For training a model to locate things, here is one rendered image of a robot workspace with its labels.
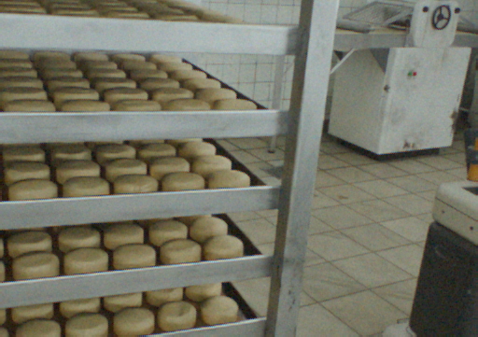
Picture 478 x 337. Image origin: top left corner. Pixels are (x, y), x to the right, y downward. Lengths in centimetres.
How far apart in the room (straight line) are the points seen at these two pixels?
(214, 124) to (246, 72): 446
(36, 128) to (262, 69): 462
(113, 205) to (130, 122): 9
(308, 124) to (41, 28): 29
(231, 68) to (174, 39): 441
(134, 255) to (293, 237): 19
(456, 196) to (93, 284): 138
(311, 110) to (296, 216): 12
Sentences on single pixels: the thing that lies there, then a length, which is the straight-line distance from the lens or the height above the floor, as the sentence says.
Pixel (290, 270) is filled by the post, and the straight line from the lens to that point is 77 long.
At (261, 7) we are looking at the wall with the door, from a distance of 514.
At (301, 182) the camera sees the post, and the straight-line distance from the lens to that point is 73.
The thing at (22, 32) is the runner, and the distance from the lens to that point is 64.
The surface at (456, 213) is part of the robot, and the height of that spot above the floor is 76.
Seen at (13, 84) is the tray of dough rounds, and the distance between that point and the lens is 81.
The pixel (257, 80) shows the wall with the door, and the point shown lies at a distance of 522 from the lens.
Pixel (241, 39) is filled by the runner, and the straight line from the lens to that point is 69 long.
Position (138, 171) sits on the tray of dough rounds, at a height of 115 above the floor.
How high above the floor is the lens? 141
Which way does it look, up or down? 21 degrees down
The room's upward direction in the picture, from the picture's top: 5 degrees clockwise
